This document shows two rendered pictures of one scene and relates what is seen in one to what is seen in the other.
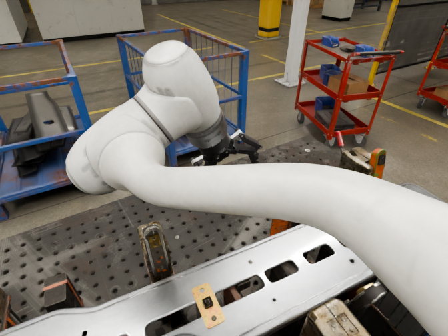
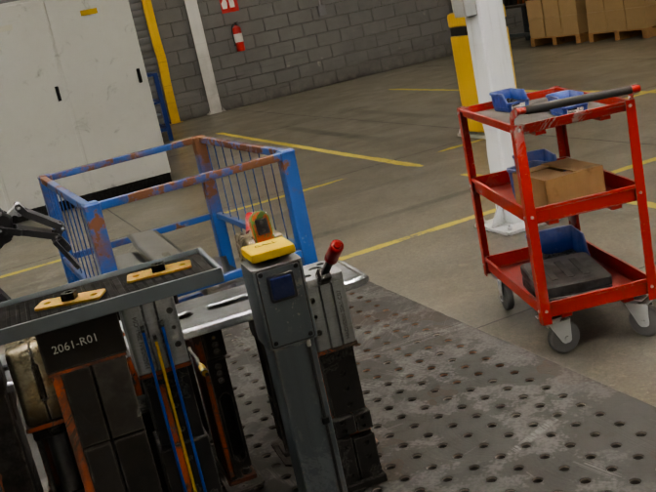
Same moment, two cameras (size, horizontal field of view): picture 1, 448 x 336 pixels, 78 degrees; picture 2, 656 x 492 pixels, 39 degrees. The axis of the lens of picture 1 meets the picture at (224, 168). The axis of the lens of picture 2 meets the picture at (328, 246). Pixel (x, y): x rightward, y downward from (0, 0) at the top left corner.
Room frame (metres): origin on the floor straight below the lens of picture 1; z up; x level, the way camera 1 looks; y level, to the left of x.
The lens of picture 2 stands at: (-1.00, -0.83, 1.45)
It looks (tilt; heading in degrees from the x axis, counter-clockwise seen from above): 14 degrees down; 9
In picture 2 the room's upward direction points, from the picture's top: 12 degrees counter-clockwise
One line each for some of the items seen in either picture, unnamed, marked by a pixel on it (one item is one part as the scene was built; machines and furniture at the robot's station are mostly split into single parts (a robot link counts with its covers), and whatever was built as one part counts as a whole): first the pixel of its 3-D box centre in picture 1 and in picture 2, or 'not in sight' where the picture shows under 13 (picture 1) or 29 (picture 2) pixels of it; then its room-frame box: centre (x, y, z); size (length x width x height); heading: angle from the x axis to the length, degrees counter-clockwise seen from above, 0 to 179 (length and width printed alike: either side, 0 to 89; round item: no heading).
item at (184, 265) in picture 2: not in sight; (158, 267); (0.13, -0.42, 1.17); 0.08 x 0.04 x 0.01; 108
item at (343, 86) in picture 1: (337, 92); (555, 208); (2.68, -1.14, 0.49); 0.81 x 0.47 x 0.97; 14
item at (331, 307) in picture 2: not in sight; (337, 377); (0.37, -0.57, 0.88); 0.11 x 0.10 x 0.36; 25
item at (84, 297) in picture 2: not in sight; (69, 296); (0.06, -0.32, 1.17); 0.08 x 0.04 x 0.01; 95
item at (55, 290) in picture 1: (76, 322); not in sight; (0.31, 0.35, 0.84); 0.11 x 0.08 x 0.29; 25
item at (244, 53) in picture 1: (181, 91); (180, 271); (2.73, 0.44, 0.47); 1.20 x 0.80 x 0.95; 31
